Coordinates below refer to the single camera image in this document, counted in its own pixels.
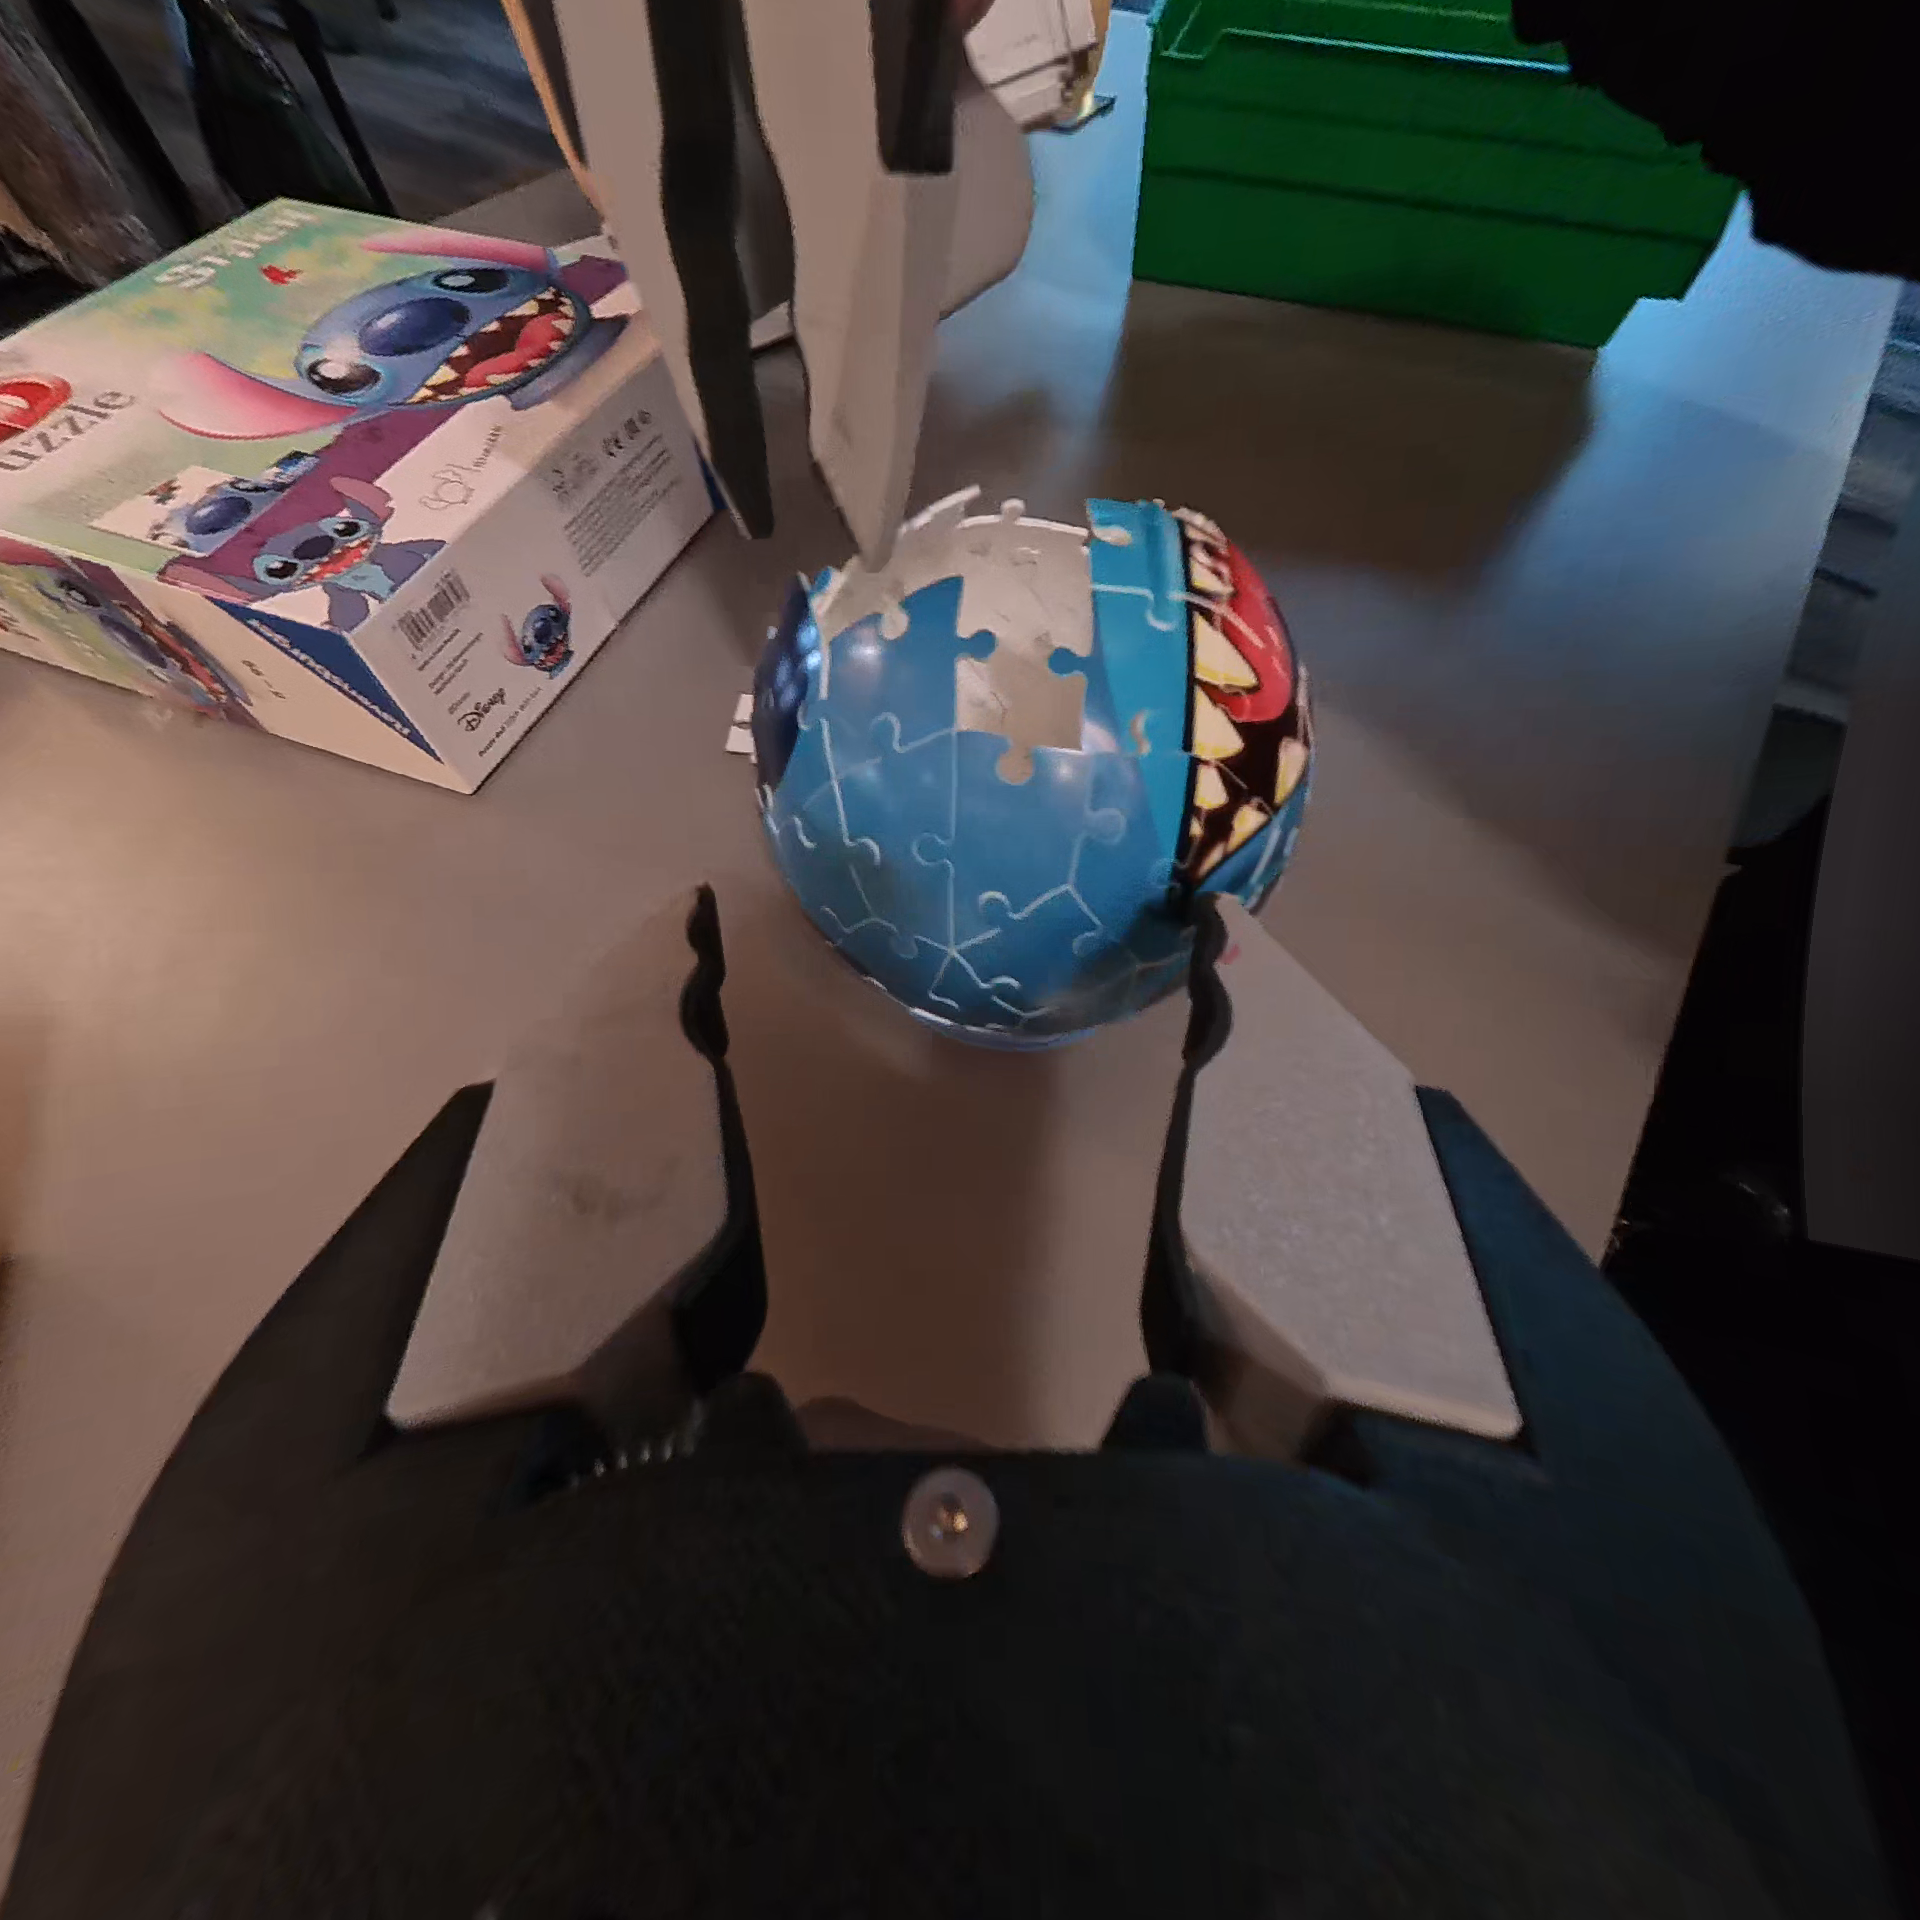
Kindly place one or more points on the printed cardboard puzzle box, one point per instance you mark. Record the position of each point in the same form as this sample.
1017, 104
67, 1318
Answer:
301, 495

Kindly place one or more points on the white loose puzzle piece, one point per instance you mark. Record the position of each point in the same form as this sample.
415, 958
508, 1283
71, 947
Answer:
742, 725

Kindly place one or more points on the wooden document stand with sheet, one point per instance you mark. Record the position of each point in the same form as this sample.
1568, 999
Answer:
991, 210

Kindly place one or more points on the person's black clothed torso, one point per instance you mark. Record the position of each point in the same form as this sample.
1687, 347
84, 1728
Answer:
1799, 1425

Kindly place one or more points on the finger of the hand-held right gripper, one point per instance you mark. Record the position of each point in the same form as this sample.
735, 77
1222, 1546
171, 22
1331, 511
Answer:
629, 149
886, 330

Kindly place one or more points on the person's right forearm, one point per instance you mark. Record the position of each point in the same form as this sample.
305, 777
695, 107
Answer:
1724, 105

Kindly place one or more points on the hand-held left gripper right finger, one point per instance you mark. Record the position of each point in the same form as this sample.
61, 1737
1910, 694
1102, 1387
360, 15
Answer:
1320, 1231

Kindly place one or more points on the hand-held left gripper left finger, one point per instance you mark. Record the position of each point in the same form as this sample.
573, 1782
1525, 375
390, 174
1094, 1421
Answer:
585, 1231

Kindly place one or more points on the blue cartoon puzzle ball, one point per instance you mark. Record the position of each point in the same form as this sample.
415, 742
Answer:
975, 825

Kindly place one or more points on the green plastic bin stack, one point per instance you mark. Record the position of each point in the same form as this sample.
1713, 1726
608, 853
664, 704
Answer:
1395, 194

